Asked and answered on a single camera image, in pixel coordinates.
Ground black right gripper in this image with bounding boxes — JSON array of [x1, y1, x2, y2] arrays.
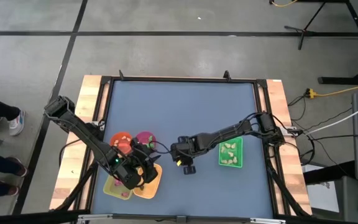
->
[[170, 136, 198, 166]]

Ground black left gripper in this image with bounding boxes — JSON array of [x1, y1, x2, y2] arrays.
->
[[113, 138, 163, 191]]

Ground pink plastic bowl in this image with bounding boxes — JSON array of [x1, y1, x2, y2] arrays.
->
[[135, 130, 157, 151]]

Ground orange plastic bowl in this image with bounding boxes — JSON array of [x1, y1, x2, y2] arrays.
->
[[109, 131, 135, 156]]

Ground orange-yellow plastic bin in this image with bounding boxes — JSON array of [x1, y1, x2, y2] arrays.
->
[[132, 163, 163, 200]]

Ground translucent yellow plastic bin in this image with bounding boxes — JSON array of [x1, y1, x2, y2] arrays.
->
[[103, 174, 134, 201]]

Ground green plastic basket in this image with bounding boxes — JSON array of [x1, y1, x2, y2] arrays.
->
[[218, 136, 244, 169]]

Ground wooden side board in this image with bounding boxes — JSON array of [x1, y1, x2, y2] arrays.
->
[[48, 74, 111, 211], [258, 79, 313, 216]]

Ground white box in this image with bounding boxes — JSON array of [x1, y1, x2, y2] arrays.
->
[[303, 164, 341, 213]]

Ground black tripod stand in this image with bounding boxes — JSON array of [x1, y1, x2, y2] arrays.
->
[[283, 0, 358, 50]]

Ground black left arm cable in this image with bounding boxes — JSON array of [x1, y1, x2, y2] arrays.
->
[[134, 144, 158, 170]]

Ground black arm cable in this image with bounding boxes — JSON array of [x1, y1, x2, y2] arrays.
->
[[134, 144, 158, 170], [150, 140, 174, 156]]

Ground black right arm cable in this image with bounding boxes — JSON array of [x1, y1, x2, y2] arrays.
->
[[150, 140, 174, 156]]

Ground aluminium rail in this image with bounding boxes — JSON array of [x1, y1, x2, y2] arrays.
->
[[249, 218, 286, 224], [78, 213, 113, 219]]

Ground yellow extension cable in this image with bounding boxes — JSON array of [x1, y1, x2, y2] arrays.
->
[[305, 79, 358, 99]]

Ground white cable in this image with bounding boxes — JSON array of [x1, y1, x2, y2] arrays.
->
[[303, 98, 358, 137]]

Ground black floor cables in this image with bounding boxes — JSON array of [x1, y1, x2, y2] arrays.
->
[[286, 93, 358, 170]]

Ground black desk leg frame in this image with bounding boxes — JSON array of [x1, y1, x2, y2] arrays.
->
[[317, 0, 358, 86]]

